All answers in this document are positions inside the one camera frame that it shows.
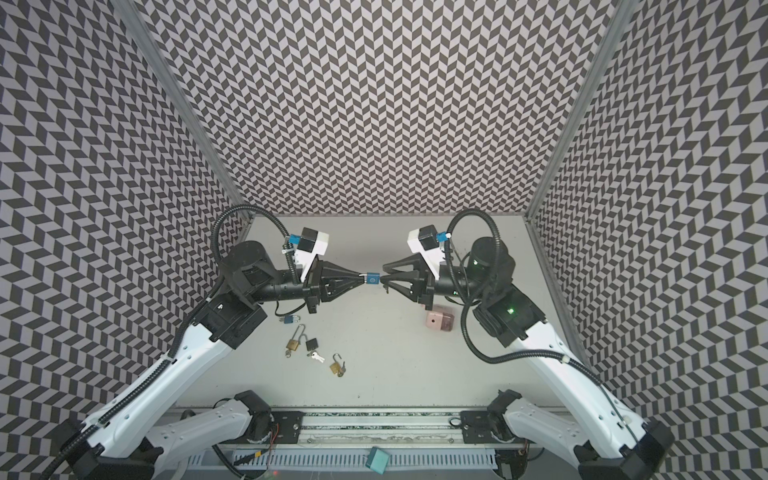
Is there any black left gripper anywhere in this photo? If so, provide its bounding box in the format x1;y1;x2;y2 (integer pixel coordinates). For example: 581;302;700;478
247;262;365;318

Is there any small brass padlock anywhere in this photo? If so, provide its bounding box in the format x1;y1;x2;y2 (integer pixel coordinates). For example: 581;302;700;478
330;353;346;378

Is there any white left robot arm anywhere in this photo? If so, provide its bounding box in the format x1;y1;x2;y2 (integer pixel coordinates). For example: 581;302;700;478
41;204;365;479

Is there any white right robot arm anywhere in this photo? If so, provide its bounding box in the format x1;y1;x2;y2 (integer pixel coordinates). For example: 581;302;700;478
381;209;675;479

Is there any pink pencil sharpener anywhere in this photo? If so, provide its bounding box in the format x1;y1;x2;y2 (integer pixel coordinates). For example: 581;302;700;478
425;305;455;332

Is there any black padlock with keys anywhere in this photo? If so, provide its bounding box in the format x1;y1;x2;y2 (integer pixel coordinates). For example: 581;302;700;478
305;338;325;363

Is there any long shackle brass padlock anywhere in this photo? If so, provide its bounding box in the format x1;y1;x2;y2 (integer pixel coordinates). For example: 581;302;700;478
285;325;305;358

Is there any teal square block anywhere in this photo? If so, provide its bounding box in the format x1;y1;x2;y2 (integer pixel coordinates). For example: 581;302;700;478
365;447;391;475

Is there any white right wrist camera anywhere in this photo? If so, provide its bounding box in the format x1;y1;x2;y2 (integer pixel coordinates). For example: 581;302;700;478
407;225;451;280

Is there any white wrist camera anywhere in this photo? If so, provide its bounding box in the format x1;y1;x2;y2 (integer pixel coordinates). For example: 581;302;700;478
288;227;330;282
407;225;451;280

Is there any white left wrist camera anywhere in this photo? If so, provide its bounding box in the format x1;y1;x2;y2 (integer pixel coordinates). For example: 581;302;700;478
288;227;330;282

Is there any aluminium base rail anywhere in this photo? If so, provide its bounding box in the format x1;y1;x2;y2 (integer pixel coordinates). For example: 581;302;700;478
273;406;529;449

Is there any aluminium left corner post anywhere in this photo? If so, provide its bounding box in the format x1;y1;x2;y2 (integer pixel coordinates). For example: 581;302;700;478
111;1;244;204

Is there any aluminium corner post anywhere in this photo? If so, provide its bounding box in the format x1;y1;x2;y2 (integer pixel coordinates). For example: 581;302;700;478
111;1;244;204
525;0;640;222

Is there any aluminium right corner post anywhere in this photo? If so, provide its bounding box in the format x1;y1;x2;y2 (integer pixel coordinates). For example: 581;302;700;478
525;0;640;222

